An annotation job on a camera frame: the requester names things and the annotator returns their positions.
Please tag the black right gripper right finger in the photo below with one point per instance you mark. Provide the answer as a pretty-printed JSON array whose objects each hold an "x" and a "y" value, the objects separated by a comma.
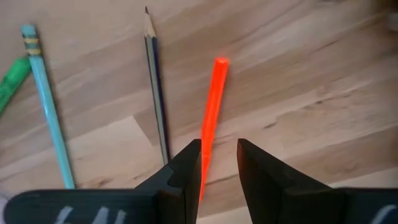
[{"x": 280, "y": 199}]

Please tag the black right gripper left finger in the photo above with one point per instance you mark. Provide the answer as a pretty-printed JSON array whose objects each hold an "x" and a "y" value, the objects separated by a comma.
[{"x": 174, "y": 199}]

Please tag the neon orange pen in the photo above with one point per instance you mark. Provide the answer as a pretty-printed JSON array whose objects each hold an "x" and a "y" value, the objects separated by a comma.
[{"x": 213, "y": 102}]

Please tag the grey and navy pencil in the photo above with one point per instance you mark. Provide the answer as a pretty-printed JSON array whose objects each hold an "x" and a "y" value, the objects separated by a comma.
[{"x": 155, "y": 81}]

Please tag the green pen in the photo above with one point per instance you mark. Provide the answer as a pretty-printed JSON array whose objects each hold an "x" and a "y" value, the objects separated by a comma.
[{"x": 12, "y": 81}]

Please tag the light blue pencil with eraser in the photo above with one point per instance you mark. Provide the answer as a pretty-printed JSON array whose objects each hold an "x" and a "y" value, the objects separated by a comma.
[{"x": 46, "y": 102}]

